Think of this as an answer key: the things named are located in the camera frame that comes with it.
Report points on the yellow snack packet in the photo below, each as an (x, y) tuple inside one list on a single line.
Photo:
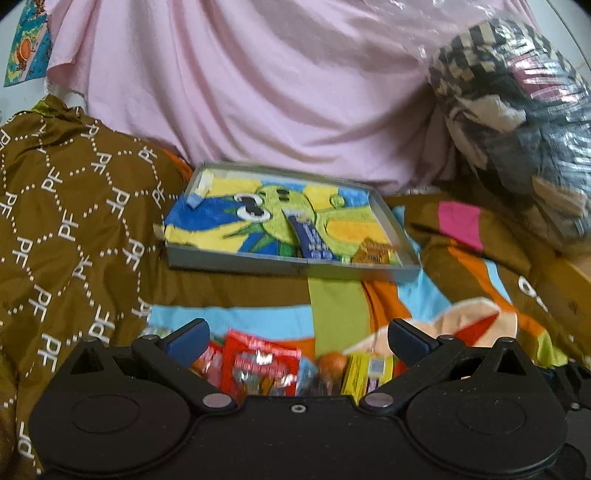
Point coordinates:
[(358, 376)]

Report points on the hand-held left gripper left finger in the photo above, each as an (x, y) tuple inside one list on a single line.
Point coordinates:
[(189, 334)]

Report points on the pink cloth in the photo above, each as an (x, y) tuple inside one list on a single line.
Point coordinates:
[(254, 83)]

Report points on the light blue snack packet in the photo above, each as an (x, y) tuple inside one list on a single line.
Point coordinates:
[(307, 376)]

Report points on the clear plastic bag of clothes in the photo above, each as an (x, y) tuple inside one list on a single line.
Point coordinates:
[(508, 115)]

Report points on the mandarin orange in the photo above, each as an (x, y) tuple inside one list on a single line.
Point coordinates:
[(333, 364)]

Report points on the grey tray with cartoon lining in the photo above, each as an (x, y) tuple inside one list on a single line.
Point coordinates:
[(277, 270)]

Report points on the red snack packet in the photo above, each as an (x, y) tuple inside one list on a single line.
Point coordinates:
[(258, 364)]

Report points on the colourful wall poster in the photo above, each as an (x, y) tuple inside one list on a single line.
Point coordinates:
[(27, 50)]

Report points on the brown letter-print cloth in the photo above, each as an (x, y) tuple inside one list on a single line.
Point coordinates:
[(69, 207)]

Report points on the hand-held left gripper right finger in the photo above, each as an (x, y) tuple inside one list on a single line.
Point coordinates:
[(406, 339)]

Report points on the dark blue snack packet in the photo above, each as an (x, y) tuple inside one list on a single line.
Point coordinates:
[(311, 240)]

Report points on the orange clear snack packet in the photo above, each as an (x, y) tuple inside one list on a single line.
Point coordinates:
[(374, 253)]

